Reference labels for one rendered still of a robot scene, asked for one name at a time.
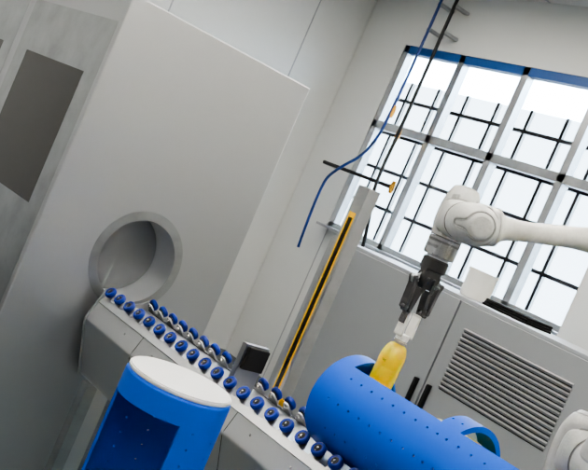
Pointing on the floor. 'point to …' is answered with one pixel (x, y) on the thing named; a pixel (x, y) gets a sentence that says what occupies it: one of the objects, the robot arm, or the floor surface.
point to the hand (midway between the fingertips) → (407, 324)
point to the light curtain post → (325, 290)
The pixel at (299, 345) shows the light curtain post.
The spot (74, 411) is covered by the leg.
